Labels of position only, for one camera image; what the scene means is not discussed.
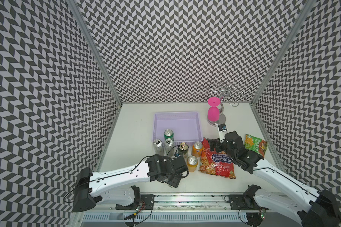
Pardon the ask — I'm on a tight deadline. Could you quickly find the silver can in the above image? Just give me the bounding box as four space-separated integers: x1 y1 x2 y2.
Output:
164 138 174 156
153 139 164 156

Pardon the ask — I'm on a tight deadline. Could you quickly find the dark green gold-top can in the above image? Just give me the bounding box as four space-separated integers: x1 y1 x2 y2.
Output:
177 142 189 158

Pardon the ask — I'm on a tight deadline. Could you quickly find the orange can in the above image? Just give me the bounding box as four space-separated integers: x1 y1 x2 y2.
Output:
187 156 198 173
192 141 203 158

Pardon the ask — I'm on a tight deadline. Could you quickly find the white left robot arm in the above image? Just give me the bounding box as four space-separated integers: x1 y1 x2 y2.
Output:
72 154 189 212

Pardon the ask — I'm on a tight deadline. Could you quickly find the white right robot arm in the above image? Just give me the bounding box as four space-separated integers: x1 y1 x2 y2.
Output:
208 131 341 227

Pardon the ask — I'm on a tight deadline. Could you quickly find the lavender plastic basket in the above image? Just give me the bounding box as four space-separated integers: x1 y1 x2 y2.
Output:
152 111 204 145

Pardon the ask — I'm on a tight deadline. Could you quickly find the green snack packet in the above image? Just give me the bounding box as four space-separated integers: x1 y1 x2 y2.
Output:
244 134 268 157

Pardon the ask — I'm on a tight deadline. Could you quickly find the red candy bag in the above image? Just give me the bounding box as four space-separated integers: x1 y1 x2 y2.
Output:
199 138 236 179

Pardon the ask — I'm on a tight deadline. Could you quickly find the pink plastic wine glass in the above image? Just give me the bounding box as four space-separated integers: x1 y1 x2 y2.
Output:
207 97 221 122

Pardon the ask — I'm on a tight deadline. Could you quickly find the chrome glass holder stand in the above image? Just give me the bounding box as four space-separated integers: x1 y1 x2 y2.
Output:
207 82 246 127

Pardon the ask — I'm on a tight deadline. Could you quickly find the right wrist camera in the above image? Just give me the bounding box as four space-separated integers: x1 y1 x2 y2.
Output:
217 124 227 141

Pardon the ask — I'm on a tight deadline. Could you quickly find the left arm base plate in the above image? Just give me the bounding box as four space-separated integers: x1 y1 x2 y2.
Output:
116 185 155 211

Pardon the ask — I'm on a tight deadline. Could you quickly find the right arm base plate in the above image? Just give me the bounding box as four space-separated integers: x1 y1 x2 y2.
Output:
226 194 260 210

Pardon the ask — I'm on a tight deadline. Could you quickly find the aluminium front rail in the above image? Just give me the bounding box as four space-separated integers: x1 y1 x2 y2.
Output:
70 193 269 227

